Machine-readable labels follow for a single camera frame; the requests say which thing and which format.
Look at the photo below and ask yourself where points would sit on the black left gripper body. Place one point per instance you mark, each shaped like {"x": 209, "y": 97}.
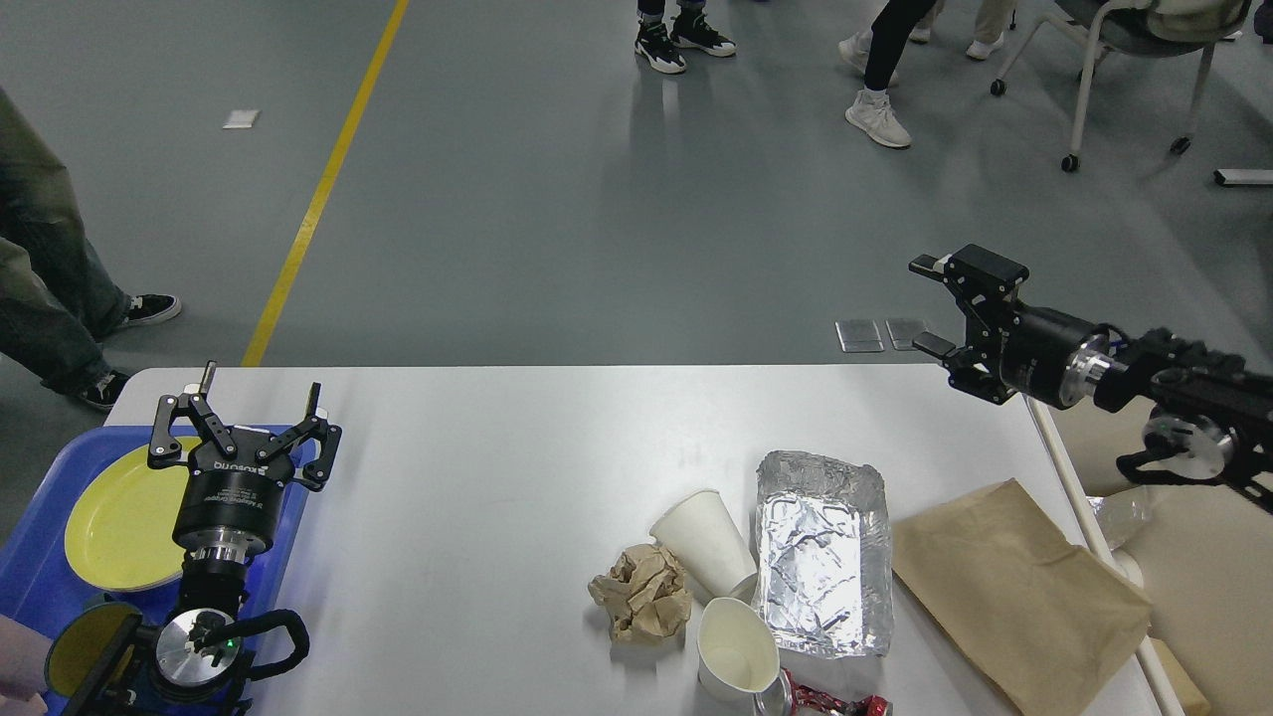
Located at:
{"x": 230, "y": 511}

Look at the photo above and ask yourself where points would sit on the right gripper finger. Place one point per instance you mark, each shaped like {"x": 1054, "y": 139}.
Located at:
{"x": 973, "y": 369}
{"x": 984, "y": 285}

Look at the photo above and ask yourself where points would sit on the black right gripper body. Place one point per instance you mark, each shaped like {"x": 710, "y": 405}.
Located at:
{"x": 1053, "y": 356}

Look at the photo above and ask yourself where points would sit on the yellow plate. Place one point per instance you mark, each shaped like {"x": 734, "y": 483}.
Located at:
{"x": 128, "y": 510}

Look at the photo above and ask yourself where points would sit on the pink mug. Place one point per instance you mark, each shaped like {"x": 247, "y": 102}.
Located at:
{"x": 23, "y": 681}

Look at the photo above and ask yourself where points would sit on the aluminium foil tray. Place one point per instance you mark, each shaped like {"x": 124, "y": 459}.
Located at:
{"x": 824, "y": 547}

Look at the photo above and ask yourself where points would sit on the brown paper bag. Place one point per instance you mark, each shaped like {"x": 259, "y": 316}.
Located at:
{"x": 1043, "y": 619}

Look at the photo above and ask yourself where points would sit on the brown paper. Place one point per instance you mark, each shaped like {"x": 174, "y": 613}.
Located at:
{"x": 644, "y": 594}

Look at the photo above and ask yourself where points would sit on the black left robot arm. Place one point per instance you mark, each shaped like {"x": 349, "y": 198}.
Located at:
{"x": 112, "y": 661}

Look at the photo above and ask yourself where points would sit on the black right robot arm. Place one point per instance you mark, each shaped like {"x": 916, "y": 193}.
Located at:
{"x": 1210, "y": 424}

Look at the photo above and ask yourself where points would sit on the right floor socket plate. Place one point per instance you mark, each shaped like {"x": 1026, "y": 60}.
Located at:
{"x": 902, "y": 332}

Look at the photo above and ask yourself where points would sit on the floor socket plate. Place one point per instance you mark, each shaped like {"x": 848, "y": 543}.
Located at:
{"x": 858, "y": 336}
{"x": 902, "y": 332}

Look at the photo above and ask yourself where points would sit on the pink plate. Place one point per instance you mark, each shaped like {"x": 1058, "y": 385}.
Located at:
{"x": 122, "y": 574}

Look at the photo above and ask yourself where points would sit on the left floor socket plate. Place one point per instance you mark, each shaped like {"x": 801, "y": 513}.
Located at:
{"x": 858, "y": 336}

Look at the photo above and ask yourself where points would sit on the person in jeans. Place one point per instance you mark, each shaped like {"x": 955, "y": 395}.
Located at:
{"x": 58, "y": 303}

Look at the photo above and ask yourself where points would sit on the blue plastic tray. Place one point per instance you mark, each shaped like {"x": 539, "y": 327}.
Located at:
{"x": 40, "y": 590}

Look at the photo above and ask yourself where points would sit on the white bar on floor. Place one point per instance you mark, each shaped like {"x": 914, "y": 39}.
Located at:
{"x": 1243, "y": 177}

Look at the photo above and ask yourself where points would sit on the beige plastic bin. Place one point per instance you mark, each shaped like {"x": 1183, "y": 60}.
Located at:
{"x": 1205, "y": 559}

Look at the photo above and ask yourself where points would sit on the person in white sneakers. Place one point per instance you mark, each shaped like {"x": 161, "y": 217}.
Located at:
{"x": 875, "y": 53}

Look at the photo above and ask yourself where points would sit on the person in beige trousers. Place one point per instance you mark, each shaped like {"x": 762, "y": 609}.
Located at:
{"x": 991, "y": 22}

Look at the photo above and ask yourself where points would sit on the lying white paper cup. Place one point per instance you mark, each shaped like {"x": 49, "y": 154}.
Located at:
{"x": 699, "y": 532}

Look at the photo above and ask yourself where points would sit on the white paper on floor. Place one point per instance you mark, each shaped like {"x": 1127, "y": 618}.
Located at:
{"x": 241, "y": 119}

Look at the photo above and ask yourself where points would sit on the upright white paper cup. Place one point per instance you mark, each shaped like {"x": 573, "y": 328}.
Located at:
{"x": 738, "y": 654}

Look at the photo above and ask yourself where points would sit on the person in black coat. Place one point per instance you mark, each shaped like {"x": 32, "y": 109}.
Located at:
{"x": 661, "y": 47}

